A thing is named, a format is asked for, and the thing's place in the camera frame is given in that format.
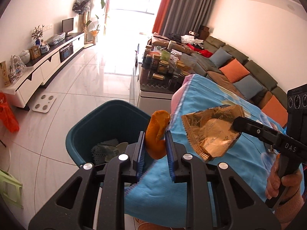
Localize teal plastic bin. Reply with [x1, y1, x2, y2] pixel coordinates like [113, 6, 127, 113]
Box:
[66, 100, 155, 173]

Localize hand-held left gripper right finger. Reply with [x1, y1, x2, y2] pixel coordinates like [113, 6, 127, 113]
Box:
[165, 131, 281, 230]

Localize person's right hand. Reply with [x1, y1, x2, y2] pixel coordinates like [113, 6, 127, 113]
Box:
[265, 153, 301, 200]

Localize ornate tin box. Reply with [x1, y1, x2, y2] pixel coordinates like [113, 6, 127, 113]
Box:
[29, 45, 41, 59]

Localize black monitor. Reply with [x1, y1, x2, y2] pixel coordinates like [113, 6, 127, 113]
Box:
[62, 18, 74, 37]

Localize green and brown sofa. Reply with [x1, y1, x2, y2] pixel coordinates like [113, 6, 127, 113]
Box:
[147, 35, 288, 127]

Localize clear plastic package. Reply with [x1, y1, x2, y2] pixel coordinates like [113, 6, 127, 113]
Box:
[8, 55, 26, 83]

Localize orange plastic bag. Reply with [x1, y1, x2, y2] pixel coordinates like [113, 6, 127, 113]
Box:
[0, 92, 20, 133]

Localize black clothes pile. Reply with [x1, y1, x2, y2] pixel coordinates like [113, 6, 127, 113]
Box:
[168, 33, 185, 42]

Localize tall gold box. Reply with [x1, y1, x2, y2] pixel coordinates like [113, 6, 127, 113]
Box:
[0, 61, 10, 88]

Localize cluster of glass jars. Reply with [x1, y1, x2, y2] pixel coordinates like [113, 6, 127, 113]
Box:
[141, 45, 192, 89]

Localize white and black cabinet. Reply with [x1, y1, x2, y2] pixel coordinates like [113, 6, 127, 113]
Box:
[3, 32, 85, 112]

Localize small orange cushion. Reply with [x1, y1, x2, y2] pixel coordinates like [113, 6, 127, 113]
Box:
[219, 59, 250, 83]

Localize gold foil snack wrapper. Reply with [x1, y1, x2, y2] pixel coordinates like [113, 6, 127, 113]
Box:
[181, 105, 245, 162]

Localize large blue-grey cushion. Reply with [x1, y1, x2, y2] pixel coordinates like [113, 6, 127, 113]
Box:
[233, 75, 264, 100]

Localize glass coffee table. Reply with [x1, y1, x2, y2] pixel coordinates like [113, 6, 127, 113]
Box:
[130, 42, 192, 101]

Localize white foam fruit net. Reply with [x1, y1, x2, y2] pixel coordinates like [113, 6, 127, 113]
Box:
[91, 139, 120, 165]

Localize brown cardboard boxes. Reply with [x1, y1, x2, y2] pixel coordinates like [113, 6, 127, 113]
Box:
[199, 25, 210, 40]

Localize tall plant in yellow pot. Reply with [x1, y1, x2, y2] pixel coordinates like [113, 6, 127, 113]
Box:
[85, 0, 107, 45]

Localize white ceramic jar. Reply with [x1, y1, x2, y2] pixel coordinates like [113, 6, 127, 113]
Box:
[19, 50, 30, 63]

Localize small blue-grey cushion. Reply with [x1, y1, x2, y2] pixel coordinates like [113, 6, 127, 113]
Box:
[209, 47, 234, 68]

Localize plant in blue vase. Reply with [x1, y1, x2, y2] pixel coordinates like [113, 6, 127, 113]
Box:
[31, 25, 45, 46]

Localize green plastic stool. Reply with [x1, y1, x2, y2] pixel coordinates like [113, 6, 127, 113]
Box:
[0, 169, 24, 209]

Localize person's right forearm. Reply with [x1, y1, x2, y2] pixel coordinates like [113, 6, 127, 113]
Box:
[273, 189, 307, 230]

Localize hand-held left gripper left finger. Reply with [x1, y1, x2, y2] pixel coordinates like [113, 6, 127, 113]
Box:
[28, 131, 147, 230]

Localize clear plastic bag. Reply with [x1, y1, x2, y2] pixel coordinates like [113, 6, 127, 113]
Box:
[48, 32, 66, 45]

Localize pale flat scrap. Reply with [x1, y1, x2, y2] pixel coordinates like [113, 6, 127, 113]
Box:
[106, 142, 129, 161]

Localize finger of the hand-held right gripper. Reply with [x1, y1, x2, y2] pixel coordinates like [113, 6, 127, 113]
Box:
[231, 116, 279, 147]

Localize covered standing fan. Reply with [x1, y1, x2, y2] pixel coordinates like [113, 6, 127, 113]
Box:
[72, 0, 91, 33]

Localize blue floral blanket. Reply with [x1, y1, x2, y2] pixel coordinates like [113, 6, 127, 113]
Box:
[125, 74, 307, 223]

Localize large orange cushion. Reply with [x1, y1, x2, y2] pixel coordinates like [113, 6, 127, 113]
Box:
[261, 94, 288, 127]

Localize red cloth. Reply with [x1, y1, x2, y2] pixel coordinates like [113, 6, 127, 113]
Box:
[187, 44, 216, 58]

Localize white clothes pile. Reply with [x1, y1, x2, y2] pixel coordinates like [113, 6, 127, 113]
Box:
[181, 35, 204, 45]

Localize grey and orange curtain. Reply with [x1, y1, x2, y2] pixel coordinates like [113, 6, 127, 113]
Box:
[152, 0, 215, 40]

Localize orange peel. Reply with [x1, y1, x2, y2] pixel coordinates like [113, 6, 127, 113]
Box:
[146, 110, 171, 160]

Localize white standing air conditioner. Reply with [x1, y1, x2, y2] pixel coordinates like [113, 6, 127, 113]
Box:
[87, 0, 112, 33]

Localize white body scale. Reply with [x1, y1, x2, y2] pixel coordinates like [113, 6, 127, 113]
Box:
[32, 94, 57, 112]

